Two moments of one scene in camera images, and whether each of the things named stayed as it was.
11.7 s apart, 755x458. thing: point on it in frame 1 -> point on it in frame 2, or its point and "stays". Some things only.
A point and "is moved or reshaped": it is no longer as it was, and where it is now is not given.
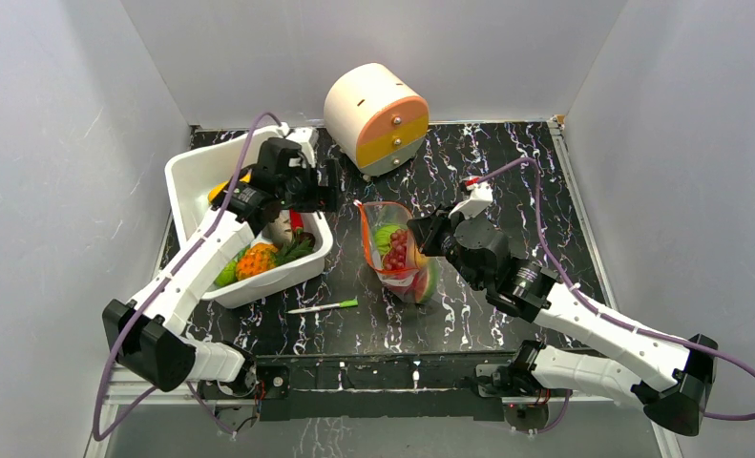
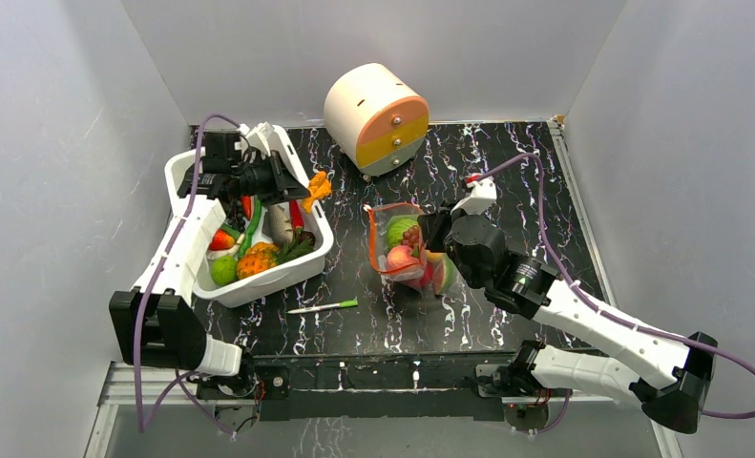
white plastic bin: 189,179 stays
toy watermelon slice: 426,280 -> 444,272
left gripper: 322,199 -> 284,187
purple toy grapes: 395,257 is moved or reshaped
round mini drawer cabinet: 376,118 stays
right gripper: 425,234 stays
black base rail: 372,385 stays
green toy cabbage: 383,238 -> 396,225
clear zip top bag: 394,254 is moved or reshaped
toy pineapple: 260,260 stays
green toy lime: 228,275 stays
